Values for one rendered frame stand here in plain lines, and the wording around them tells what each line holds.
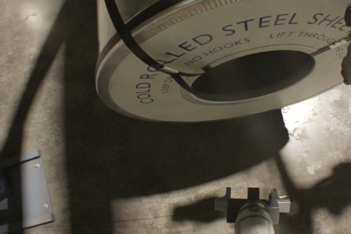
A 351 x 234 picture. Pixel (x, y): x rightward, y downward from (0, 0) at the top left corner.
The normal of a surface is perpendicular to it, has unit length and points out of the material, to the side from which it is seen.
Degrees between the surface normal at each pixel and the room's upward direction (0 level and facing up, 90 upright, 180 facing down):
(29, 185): 0
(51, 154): 0
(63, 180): 0
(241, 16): 90
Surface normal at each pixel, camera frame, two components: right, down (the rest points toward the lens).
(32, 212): -0.06, -0.33
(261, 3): 0.14, 0.93
